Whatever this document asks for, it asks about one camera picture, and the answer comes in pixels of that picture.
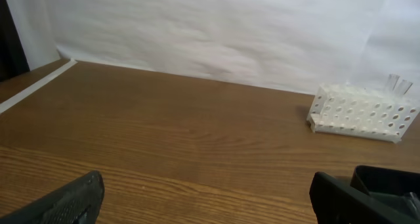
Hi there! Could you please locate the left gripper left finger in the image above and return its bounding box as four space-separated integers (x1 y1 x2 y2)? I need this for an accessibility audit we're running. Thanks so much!
0 170 106 224

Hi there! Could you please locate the clear test tube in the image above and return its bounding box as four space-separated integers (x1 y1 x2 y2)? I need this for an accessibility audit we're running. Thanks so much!
406 191 420 218
384 73 401 92
392 79 414 99

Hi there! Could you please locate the black tray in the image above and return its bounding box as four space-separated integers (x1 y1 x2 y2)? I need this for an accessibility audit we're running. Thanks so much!
349 165 420 220

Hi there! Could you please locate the white test tube rack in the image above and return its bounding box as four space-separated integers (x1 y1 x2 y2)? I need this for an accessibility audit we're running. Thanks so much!
306 82 420 145

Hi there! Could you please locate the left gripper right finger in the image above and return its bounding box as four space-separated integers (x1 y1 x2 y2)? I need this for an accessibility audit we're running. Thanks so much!
308 171 420 224

